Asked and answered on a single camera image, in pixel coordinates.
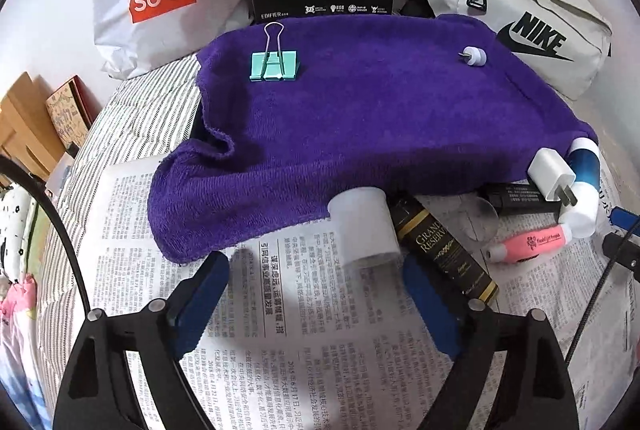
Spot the small white round plug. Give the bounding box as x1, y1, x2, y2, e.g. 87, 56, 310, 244
458, 46, 487, 67

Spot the grey sling bag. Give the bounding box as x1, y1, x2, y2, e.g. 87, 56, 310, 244
402, 0, 613, 102

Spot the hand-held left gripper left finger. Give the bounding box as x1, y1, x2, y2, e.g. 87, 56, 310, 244
52, 252, 231, 430

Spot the flat black box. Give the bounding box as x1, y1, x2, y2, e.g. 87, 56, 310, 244
475, 180, 563, 217

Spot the wooden furniture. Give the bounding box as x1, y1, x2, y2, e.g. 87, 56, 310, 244
0, 71, 66, 191

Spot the purple towel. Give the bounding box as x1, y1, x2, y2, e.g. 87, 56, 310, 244
148, 12, 598, 266

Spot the teal binder clip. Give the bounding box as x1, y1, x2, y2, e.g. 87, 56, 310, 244
248, 22, 304, 83

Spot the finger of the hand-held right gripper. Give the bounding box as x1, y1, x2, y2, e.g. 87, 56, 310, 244
601, 232, 640, 283
611, 206, 640, 233

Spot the translucent white cup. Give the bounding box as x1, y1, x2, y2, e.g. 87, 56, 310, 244
327, 188, 401, 268

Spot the striped bedsheet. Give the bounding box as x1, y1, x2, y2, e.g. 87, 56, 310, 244
37, 55, 211, 416

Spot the white dotted pillow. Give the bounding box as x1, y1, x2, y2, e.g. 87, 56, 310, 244
0, 182, 51, 283

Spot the brown patterned box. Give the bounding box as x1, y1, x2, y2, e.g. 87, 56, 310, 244
45, 75, 108, 158

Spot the white wall charger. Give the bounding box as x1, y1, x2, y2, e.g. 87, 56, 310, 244
528, 149, 578, 207

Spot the newspaper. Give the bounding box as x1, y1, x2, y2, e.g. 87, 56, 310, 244
97, 160, 640, 430

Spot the pink flashlight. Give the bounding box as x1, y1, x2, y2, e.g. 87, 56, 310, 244
487, 222, 572, 265

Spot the thick black cable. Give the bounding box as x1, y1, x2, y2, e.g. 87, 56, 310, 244
0, 156, 98, 313

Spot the black tube with gold label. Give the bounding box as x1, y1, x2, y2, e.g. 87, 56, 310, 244
389, 194, 500, 306

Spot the braided black cable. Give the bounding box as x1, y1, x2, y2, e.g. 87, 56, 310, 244
562, 255, 621, 363

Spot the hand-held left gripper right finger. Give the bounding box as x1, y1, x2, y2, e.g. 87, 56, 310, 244
402, 255, 581, 430

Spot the blue and white tube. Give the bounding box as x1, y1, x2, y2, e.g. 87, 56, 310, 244
559, 137, 601, 239

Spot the clear round plastic lid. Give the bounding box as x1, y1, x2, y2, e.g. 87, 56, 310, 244
457, 200, 498, 251

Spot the pink cloth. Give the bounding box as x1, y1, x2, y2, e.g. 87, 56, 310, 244
0, 275, 41, 411

